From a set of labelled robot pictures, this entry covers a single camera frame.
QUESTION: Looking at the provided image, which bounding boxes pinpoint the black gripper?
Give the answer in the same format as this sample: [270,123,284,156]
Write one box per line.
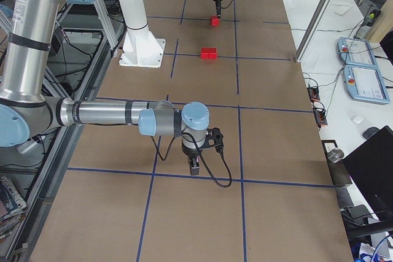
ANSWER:
[213,0,223,17]
[182,144,201,176]

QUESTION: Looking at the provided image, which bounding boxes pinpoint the red cube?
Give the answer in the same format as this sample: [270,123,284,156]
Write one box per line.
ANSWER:
[208,47,217,60]
[210,15,220,26]
[200,47,209,60]

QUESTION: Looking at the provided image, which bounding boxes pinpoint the brown paper table cover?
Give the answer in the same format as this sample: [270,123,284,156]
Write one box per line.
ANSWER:
[30,0,354,262]

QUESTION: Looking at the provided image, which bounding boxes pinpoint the metal cup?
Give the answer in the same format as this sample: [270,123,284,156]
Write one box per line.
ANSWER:
[327,148,344,163]

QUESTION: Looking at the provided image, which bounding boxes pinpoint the upper teach pendant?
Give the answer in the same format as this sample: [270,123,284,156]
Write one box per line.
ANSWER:
[337,37,378,67]

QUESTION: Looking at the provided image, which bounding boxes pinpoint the teach pendant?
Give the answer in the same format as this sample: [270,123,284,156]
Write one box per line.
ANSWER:
[344,64,391,105]
[337,37,378,67]

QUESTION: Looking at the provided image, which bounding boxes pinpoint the lower teach pendant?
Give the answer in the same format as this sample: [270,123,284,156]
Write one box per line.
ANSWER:
[344,64,391,105]

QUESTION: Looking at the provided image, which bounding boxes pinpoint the black laptop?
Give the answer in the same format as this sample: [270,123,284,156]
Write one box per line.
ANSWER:
[343,126,392,220]

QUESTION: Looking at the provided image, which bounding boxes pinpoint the black computer mouse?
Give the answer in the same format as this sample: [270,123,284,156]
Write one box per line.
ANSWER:
[362,126,379,140]

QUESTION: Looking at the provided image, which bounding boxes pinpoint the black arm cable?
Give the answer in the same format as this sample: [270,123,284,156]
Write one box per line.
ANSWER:
[150,129,233,188]

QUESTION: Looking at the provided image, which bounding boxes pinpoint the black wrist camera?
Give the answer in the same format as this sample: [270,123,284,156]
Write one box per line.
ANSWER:
[204,128,224,153]

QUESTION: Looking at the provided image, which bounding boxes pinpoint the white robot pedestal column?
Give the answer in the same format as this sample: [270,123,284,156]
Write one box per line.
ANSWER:
[119,0,166,68]

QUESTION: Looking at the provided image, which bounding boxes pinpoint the aluminium frame post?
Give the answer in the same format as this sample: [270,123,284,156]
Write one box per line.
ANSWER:
[294,0,332,63]

